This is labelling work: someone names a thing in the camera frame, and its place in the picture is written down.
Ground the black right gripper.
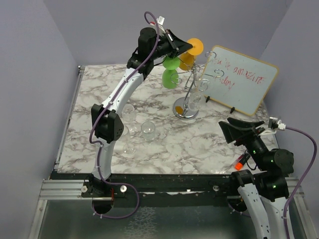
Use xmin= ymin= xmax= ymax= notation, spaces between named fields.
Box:
xmin=220 ymin=116 xmax=269 ymax=170

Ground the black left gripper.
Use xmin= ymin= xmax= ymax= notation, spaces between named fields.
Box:
xmin=150 ymin=28 xmax=192 ymax=60

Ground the orange plastic wine glass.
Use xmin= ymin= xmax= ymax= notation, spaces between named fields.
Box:
xmin=179 ymin=38 xmax=204 ymax=71

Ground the green plastic wine glass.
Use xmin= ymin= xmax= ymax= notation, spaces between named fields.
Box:
xmin=162 ymin=57 xmax=180 ymax=89

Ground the clear wine glass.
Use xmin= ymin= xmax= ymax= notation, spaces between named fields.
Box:
xmin=188 ymin=78 xmax=209 ymax=111
xmin=121 ymin=126 xmax=136 ymax=155
xmin=122 ymin=104 xmax=137 ymax=132

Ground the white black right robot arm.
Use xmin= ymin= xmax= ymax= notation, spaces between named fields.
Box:
xmin=219 ymin=118 xmax=294 ymax=239

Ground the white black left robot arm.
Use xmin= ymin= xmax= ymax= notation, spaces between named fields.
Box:
xmin=89 ymin=27 xmax=193 ymax=197

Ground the chrome wine glass rack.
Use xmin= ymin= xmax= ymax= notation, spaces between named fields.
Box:
xmin=172 ymin=51 xmax=225 ymax=120

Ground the red orange marker pen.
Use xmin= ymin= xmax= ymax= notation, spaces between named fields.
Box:
xmin=235 ymin=153 xmax=250 ymax=171

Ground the yellow framed whiteboard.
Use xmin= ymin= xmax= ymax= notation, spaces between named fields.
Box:
xmin=201 ymin=45 xmax=279 ymax=116

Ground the clear glass near edge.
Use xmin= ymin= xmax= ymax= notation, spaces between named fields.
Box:
xmin=141 ymin=121 xmax=156 ymax=142

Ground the black front mounting bar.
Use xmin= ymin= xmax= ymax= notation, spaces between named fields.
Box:
xmin=81 ymin=173 xmax=245 ymax=211

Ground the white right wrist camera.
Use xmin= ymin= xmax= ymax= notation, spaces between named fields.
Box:
xmin=259 ymin=117 xmax=286 ymax=135

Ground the aluminium table edge rail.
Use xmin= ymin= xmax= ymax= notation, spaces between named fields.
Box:
xmin=55 ymin=66 xmax=85 ymax=163

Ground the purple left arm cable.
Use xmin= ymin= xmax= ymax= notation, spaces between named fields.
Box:
xmin=89 ymin=11 xmax=160 ymax=185

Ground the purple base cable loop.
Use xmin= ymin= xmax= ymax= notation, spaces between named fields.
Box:
xmin=87 ymin=184 xmax=139 ymax=220

